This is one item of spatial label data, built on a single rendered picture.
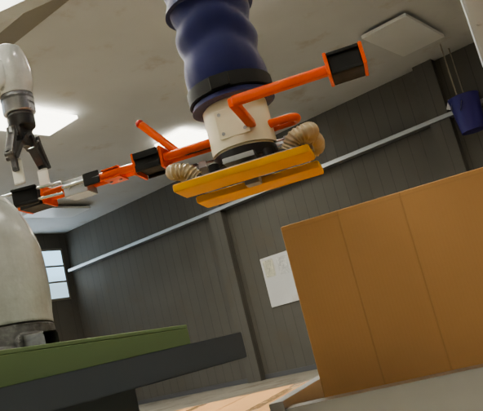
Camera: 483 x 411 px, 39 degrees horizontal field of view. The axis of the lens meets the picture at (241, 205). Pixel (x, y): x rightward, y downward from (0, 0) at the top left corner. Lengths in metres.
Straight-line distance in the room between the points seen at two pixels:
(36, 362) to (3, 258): 0.23
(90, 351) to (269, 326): 10.96
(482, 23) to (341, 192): 8.43
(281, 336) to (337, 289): 10.32
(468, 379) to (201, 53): 0.99
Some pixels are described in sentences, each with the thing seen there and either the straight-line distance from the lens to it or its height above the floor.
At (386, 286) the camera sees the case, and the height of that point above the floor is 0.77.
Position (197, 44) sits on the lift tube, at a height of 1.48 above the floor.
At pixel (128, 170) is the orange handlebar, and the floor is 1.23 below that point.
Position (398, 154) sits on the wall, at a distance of 10.51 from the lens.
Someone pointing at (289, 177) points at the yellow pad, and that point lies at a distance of 1.76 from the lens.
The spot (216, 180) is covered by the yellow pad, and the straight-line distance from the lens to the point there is 1.60.
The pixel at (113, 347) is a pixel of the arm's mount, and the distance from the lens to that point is 0.94.
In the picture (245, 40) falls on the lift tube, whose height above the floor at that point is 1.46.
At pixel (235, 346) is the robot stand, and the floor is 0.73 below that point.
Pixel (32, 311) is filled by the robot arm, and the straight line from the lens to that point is 1.04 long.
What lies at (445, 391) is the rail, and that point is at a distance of 1.27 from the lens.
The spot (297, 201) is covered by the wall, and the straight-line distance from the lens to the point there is 11.35.
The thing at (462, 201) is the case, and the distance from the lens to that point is 1.40.
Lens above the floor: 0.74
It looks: 11 degrees up
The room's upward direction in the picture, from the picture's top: 14 degrees counter-clockwise
